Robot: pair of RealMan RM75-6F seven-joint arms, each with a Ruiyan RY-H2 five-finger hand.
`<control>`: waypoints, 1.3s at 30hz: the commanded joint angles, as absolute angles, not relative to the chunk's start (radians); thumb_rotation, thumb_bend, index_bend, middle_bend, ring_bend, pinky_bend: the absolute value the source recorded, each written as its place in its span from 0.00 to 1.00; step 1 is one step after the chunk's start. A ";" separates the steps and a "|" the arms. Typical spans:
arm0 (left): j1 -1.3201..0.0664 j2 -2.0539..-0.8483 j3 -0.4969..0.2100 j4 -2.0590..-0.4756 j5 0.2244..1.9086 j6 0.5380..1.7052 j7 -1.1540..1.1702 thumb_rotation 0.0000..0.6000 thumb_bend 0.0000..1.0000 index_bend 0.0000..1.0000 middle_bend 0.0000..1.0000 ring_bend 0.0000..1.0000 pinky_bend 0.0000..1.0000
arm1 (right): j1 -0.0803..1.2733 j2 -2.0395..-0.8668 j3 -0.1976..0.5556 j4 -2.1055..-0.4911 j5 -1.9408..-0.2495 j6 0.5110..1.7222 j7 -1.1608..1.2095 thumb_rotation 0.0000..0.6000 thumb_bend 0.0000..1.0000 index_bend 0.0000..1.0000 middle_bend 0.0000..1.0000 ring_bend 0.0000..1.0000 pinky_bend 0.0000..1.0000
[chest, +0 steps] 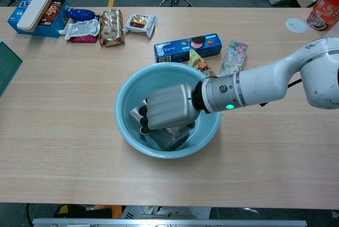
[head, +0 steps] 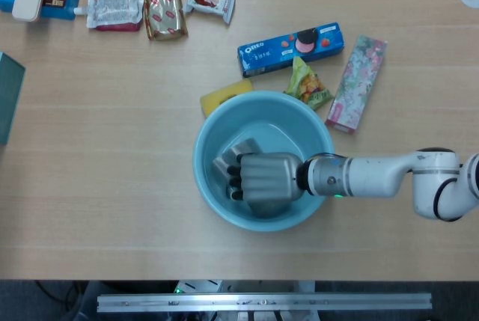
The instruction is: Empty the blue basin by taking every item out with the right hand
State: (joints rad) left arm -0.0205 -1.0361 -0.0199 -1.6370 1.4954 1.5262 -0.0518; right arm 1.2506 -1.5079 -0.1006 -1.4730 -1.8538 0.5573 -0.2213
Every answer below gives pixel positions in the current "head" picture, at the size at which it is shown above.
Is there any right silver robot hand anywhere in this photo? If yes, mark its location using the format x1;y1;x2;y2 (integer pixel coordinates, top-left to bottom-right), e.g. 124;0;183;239
224;152;303;210

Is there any grey garbage bag roll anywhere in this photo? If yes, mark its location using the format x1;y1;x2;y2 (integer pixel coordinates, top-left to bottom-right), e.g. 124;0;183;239
212;137;293;219

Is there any yellow green snack packet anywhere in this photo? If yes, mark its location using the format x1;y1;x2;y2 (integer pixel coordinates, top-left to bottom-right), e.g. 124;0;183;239
283;55;335;111

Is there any blue Oreo cookie box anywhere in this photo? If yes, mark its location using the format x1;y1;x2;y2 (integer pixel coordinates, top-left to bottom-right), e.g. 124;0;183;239
237;22;345;78

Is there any floral pink green box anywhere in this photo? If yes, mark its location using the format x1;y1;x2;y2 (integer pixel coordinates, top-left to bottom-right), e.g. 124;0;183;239
324;34;388;135

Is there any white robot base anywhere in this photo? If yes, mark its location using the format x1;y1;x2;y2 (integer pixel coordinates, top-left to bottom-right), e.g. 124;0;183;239
174;279;225;295

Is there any light blue plastic basin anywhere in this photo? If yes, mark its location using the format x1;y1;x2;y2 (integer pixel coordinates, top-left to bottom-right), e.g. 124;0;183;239
192;91;336;233

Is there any yellow sponge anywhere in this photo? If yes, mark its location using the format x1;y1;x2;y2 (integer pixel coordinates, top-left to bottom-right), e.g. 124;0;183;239
200;78;255;119

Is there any gold red biscuit pack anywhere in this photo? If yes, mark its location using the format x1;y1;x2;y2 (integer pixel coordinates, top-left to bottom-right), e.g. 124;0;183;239
138;0;189;41

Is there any white spout pouch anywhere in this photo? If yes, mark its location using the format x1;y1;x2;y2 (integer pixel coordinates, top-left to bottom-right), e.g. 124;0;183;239
73;0;145;33

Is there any teal green box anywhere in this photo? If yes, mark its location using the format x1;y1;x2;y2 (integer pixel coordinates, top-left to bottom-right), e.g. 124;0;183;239
0;51;26;146

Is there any aluminium rail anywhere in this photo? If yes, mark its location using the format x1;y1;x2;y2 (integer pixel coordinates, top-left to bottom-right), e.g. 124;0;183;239
96;292;433;314

